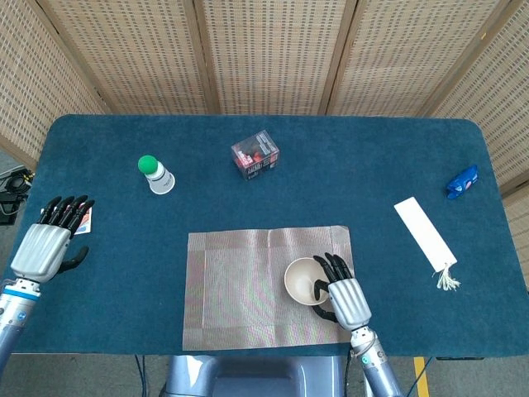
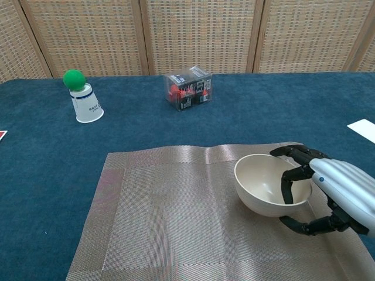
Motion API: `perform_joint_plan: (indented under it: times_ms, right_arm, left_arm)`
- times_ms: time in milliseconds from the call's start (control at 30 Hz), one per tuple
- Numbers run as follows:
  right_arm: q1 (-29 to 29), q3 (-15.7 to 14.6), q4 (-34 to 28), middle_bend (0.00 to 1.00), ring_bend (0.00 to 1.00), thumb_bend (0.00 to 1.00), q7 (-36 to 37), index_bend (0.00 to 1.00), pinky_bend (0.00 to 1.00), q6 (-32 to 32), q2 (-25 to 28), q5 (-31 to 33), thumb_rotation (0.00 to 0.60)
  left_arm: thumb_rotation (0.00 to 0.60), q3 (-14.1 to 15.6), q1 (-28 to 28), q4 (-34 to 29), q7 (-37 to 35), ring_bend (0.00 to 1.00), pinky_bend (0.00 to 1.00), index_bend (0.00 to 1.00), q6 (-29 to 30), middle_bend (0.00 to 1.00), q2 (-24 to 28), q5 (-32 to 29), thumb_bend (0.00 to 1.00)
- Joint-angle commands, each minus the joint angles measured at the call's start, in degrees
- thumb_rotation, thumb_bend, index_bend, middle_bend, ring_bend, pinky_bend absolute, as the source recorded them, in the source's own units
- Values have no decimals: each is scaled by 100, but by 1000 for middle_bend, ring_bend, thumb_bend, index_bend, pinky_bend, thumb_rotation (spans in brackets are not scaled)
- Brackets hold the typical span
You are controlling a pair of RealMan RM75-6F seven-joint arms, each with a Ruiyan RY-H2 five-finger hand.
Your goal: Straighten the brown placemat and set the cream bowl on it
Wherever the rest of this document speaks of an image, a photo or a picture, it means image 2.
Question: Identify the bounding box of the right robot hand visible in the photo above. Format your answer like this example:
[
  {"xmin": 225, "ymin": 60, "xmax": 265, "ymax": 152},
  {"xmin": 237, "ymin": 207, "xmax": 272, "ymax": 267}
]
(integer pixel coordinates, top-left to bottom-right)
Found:
[{"xmin": 269, "ymin": 144, "xmax": 375, "ymax": 237}]

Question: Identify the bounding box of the white bowl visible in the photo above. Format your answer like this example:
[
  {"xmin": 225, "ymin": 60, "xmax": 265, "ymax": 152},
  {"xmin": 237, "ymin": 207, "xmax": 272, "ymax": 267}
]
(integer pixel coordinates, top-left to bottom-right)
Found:
[{"xmin": 233, "ymin": 153, "xmax": 313, "ymax": 218}]

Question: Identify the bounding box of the brown woven placemat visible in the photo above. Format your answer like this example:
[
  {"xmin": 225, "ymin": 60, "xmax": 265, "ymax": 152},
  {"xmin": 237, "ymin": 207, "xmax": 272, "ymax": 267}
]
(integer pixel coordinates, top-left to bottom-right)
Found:
[{"xmin": 64, "ymin": 142, "xmax": 375, "ymax": 281}]

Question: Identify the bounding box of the clear plastic box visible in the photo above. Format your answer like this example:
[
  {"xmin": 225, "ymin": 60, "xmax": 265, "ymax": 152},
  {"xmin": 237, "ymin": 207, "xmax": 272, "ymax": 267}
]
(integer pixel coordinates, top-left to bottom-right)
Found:
[{"xmin": 163, "ymin": 66, "xmax": 214, "ymax": 112}]

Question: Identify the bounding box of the woven folding screen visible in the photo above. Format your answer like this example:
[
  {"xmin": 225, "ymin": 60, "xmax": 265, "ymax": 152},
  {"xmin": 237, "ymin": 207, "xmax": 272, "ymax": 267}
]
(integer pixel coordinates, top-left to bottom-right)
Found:
[{"xmin": 0, "ymin": 0, "xmax": 375, "ymax": 84}]

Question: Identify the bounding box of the white paper cup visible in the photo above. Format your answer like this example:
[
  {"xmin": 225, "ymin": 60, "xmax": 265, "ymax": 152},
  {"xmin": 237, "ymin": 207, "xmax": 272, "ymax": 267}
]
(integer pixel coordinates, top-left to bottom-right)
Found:
[{"xmin": 69, "ymin": 83, "xmax": 105, "ymax": 124}]

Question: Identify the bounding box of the green ball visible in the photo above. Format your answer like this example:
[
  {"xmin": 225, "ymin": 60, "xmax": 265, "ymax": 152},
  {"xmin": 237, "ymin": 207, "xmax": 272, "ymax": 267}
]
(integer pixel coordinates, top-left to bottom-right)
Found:
[{"xmin": 63, "ymin": 69, "xmax": 86, "ymax": 92}]

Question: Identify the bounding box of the blue table cloth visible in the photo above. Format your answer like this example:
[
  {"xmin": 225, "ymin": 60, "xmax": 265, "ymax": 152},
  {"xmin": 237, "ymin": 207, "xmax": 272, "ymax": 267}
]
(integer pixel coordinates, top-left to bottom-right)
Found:
[{"xmin": 0, "ymin": 71, "xmax": 375, "ymax": 281}]

